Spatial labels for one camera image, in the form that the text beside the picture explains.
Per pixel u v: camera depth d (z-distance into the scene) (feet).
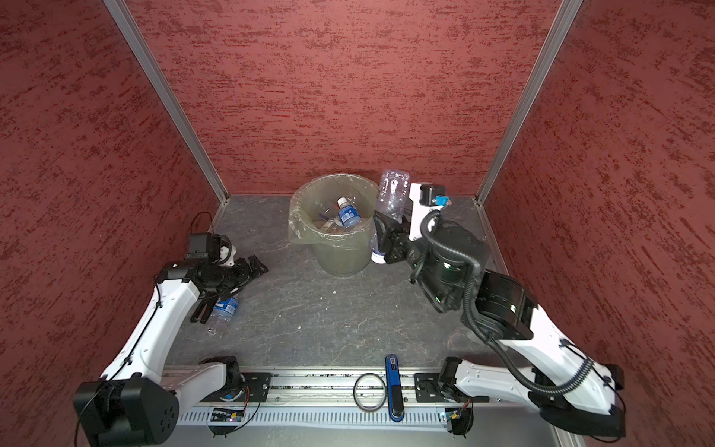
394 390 2.33
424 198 1.32
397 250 1.40
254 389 2.42
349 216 2.73
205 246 2.00
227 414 2.37
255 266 2.38
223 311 2.73
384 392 2.42
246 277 2.28
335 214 3.01
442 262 1.06
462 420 2.29
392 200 1.57
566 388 1.07
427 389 2.42
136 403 1.21
